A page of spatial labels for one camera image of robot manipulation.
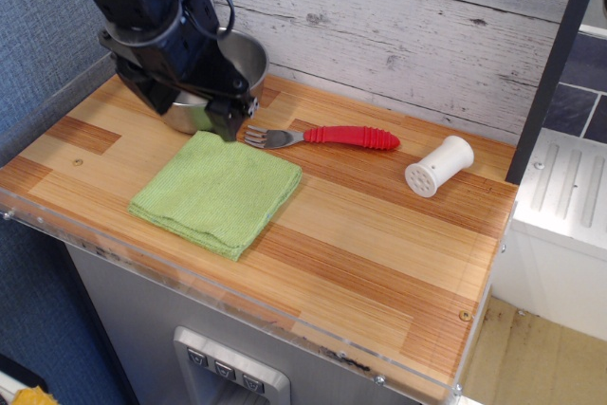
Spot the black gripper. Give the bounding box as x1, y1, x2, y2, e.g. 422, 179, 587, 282
99, 0, 248, 142

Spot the green towel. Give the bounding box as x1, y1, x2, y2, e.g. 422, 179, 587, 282
128, 132, 303, 261

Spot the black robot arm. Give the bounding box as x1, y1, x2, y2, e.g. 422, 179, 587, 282
93, 0, 258, 141

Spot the stainless steel bowl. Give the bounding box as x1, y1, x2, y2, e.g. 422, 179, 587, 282
161, 30, 269, 135

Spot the grey metal cabinet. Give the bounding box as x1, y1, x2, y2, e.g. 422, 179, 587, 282
67, 247, 411, 404

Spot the clear acrylic edge guard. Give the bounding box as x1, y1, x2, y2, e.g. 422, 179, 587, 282
1, 175, 516, 404

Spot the silver button panel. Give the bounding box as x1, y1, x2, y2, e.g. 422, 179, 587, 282
174, 326, 291, 404

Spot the white plastic spool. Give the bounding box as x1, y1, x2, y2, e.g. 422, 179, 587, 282
405, 136, 474, 197

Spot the white grooved appliance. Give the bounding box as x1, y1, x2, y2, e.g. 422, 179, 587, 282
492, 129, 606, 340

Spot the fork with red handle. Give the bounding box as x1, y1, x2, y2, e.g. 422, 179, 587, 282
244, 125, 400, 151

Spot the dark vertical post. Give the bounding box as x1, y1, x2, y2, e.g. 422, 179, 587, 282
506, 0, 590, 185

